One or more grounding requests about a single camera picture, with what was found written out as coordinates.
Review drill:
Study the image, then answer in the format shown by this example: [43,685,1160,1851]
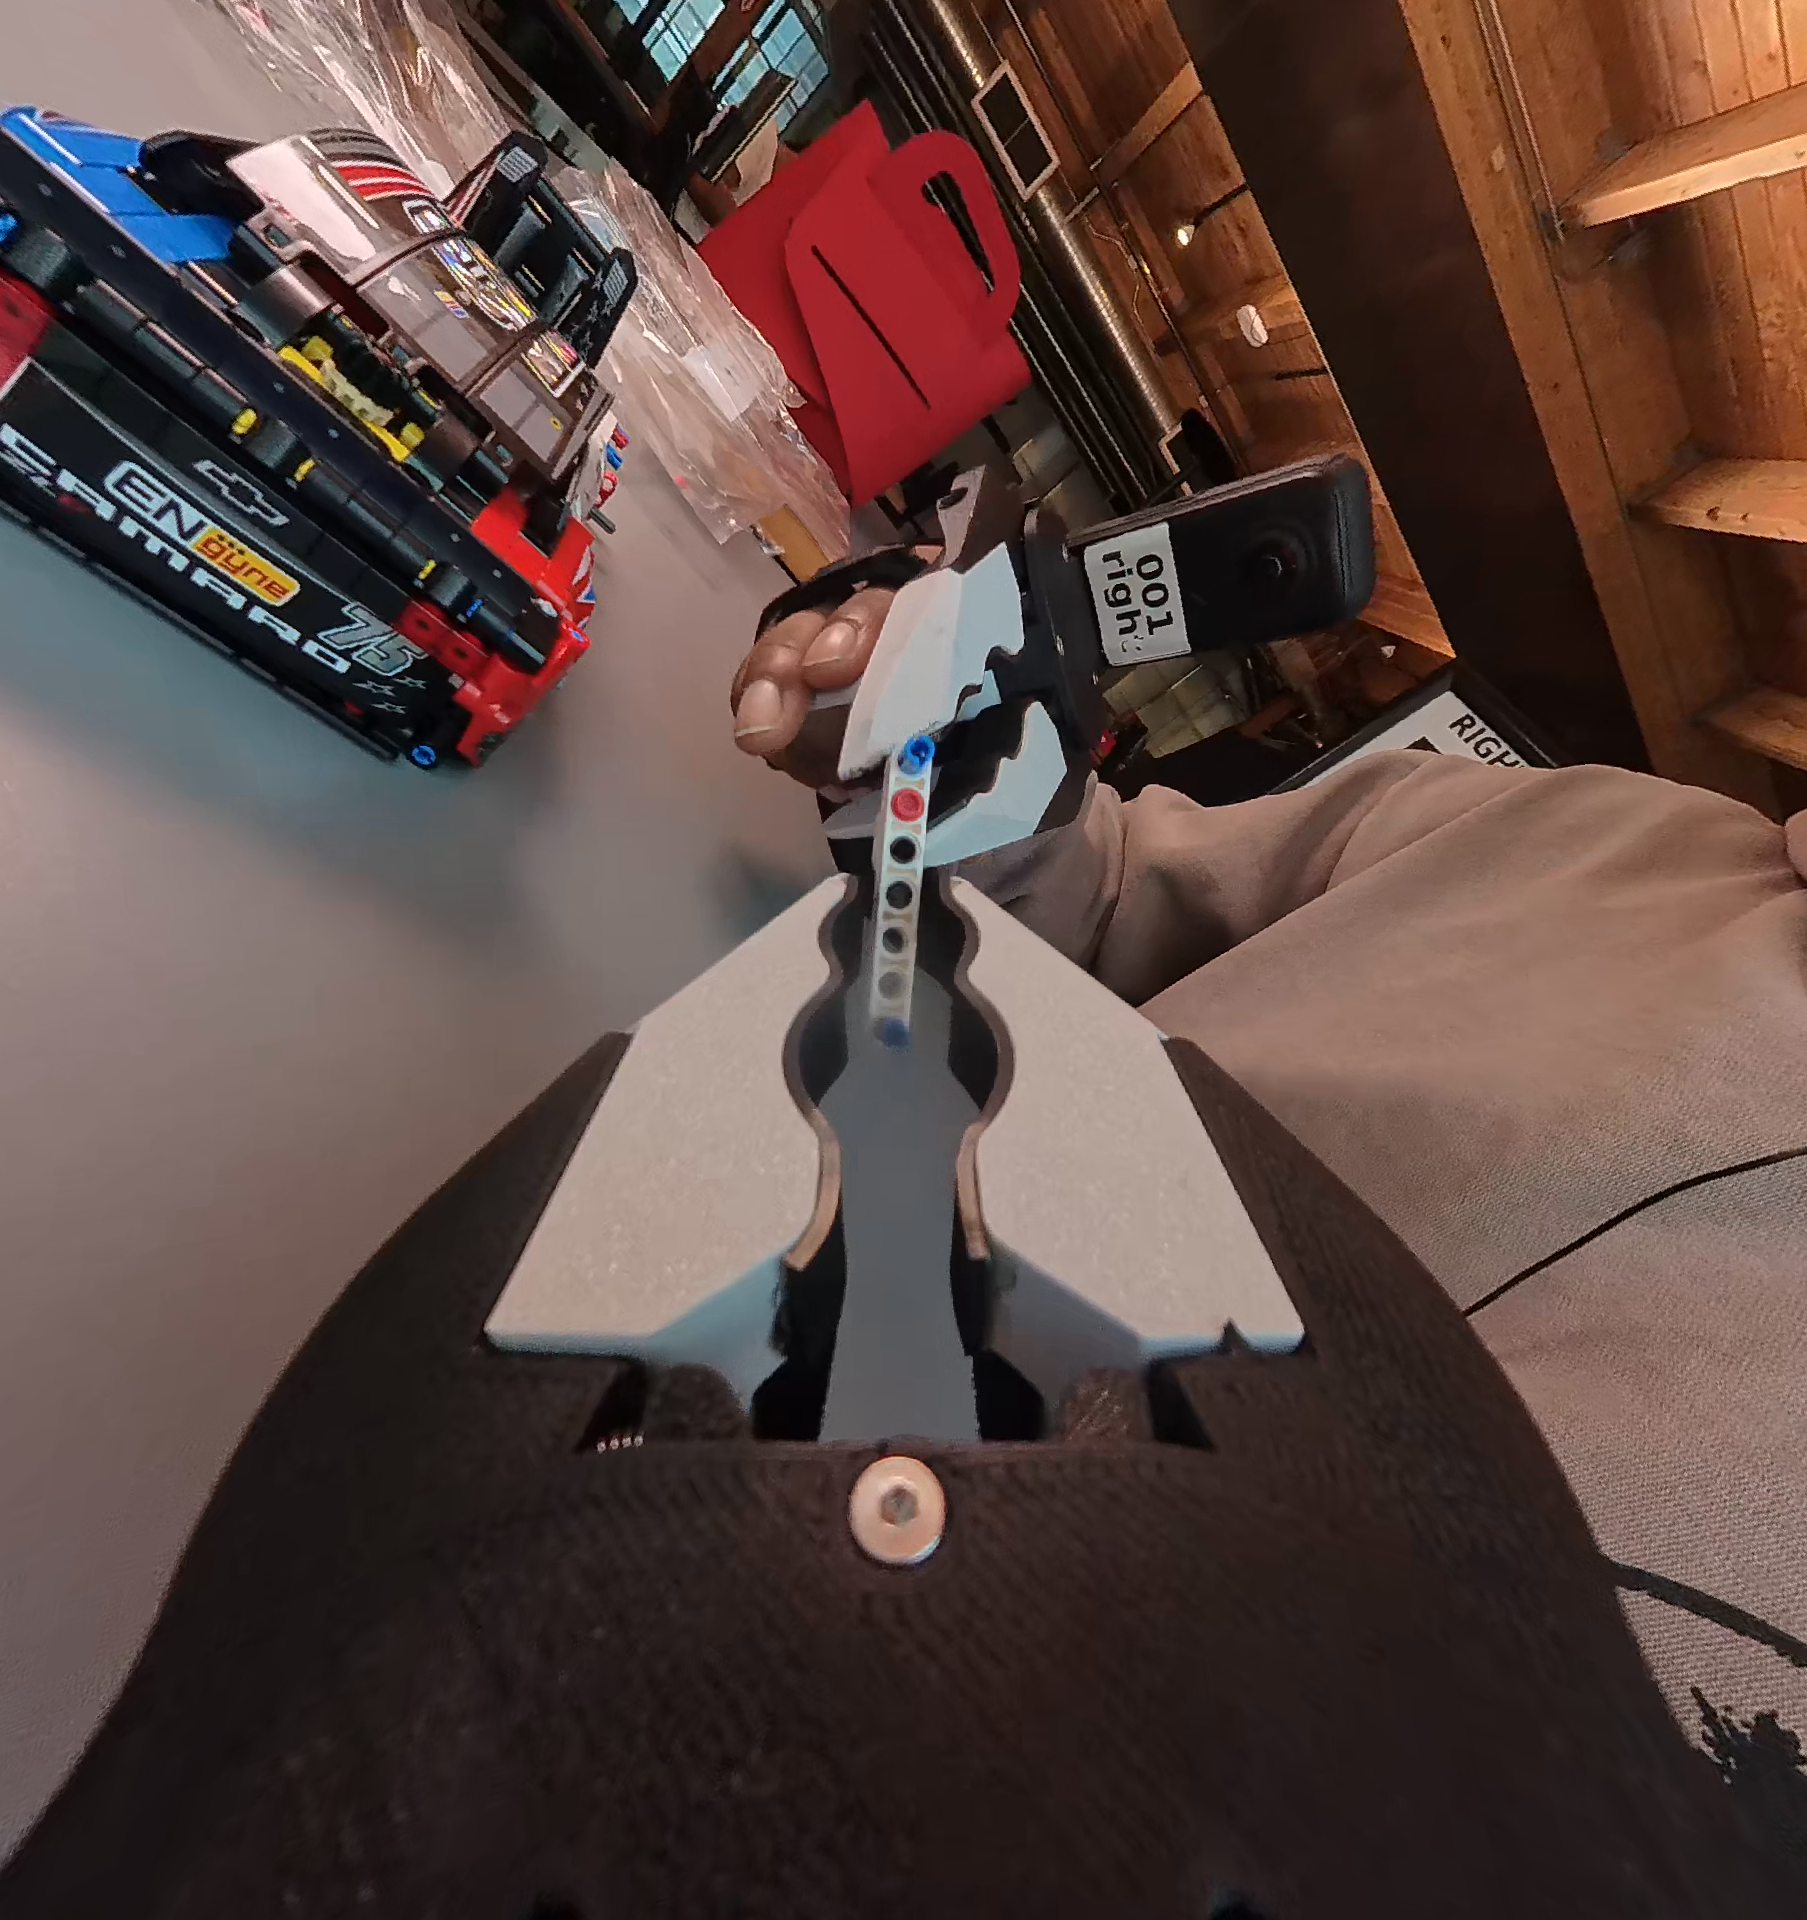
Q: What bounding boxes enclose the person's right forearm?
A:
[993,750,1807,1008]

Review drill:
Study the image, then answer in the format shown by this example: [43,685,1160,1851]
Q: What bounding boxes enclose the white brick beam with pins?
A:
[866,735,941,1047]

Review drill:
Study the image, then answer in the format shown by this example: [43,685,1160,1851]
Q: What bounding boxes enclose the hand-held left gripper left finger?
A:
[482,875,864,1434]

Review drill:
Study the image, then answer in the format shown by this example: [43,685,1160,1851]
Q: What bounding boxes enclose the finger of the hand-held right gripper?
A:
[838,544,1023,783]
[820,706,1097,875]

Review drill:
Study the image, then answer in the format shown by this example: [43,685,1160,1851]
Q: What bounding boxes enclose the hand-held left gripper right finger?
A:
[944,876,1310,1426]

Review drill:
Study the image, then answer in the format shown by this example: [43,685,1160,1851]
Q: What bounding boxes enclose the brick-built toy race car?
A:
[0,82,640,770]

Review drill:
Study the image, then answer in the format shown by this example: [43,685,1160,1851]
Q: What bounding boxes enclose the pile of clear plastic bags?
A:
[213,0,851,541]

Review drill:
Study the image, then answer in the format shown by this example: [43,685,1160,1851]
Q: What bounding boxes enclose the framed marker poster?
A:
[1269,666,1556,798]

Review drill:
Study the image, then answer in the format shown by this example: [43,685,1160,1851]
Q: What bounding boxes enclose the red felt bag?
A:
[693,102,1033,512]

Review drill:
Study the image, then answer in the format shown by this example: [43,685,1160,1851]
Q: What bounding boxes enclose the silver ventilation duct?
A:
[903,0,1191,481]

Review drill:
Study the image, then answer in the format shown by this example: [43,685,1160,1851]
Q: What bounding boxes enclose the large paned window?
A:
[572,0,845,92]

